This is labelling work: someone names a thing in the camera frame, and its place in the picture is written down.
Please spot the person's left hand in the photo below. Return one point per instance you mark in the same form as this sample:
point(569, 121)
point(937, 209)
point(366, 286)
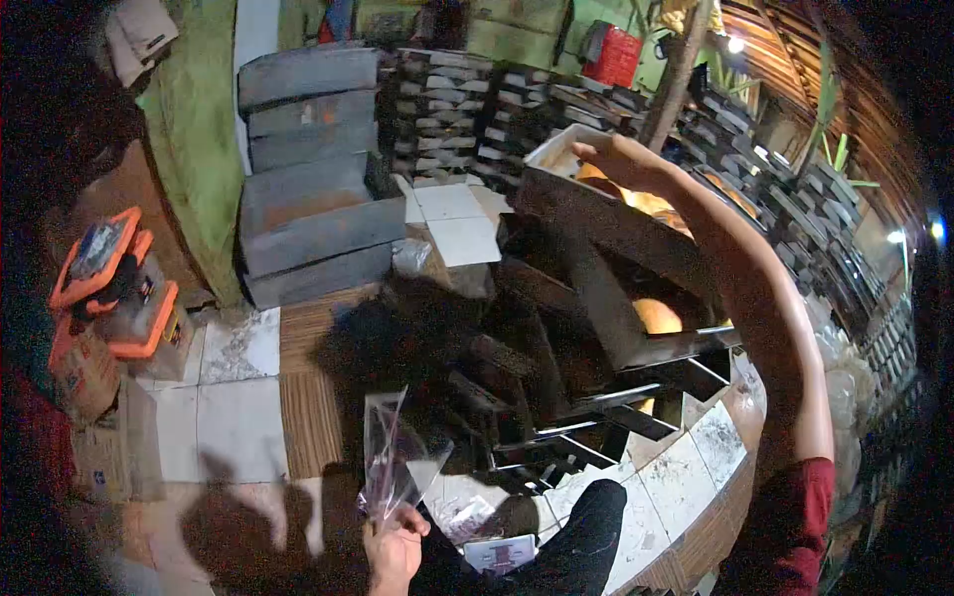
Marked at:
point(393, 555)

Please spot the person's right hand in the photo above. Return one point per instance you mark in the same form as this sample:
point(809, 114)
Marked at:
point(622, 162)

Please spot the person's left thumb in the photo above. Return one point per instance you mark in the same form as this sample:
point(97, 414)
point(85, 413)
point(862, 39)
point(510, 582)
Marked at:
point(416, 521)

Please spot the person's left fingers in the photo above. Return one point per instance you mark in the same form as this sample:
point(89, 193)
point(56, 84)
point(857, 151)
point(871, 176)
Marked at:
point(375, 530)

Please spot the person's right fingers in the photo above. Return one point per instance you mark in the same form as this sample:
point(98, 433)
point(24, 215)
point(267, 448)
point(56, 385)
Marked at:
point(592, 153)

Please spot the clear plastic bag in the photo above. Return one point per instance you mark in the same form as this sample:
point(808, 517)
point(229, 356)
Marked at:
point(391, 454)

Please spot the white box of bread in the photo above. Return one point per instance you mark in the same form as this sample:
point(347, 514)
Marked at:
point(559, 153)

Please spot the crumpled clear plastic wrapper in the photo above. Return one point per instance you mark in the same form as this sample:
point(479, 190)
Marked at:
point(468, 515)

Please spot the white printed card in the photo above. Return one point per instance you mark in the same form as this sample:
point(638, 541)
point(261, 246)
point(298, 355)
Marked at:
point(499, 553)

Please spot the red container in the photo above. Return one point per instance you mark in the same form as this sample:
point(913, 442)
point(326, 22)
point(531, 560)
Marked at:
point(612, 56)

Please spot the black metal tin rack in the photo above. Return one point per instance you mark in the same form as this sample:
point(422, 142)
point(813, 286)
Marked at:
point(566, 313)

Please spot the person's legs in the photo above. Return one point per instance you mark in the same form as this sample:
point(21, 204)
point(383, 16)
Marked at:
point(585, 533)

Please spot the orange bread loaf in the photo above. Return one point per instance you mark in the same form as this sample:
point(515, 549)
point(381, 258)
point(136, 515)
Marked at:
point(657, 317)

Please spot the long shelf of baking tins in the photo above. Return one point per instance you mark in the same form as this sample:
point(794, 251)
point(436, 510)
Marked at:
point(812, 216)

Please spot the stack of grey trays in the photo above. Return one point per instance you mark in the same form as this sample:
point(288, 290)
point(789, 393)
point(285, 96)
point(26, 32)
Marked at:
point(313, 179)

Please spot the orange clear storage box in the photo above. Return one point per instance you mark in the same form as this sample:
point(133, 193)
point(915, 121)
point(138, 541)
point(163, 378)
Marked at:
point(145, 320)

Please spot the brown cardboard box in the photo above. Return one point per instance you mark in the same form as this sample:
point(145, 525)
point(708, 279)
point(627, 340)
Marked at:
point(83, 376)

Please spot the pile of clear plastic bags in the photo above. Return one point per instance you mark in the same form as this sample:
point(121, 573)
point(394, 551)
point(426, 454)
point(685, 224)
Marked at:
point(842, 395)

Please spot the person's body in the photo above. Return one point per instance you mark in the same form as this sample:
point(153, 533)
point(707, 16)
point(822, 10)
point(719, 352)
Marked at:
point(790, 521)

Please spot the orange lidded tool case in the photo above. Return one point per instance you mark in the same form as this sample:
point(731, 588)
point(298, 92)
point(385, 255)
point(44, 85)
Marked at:
point(97, 257)

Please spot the beige folded cloth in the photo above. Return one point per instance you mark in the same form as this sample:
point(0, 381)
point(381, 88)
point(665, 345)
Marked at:
point(139, 37)

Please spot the wooden post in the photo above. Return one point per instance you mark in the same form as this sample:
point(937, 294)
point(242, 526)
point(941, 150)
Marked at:
point(674, 78)

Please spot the wall of stacked baking tins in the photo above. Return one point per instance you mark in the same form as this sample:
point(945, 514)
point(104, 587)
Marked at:
point(484, 112)

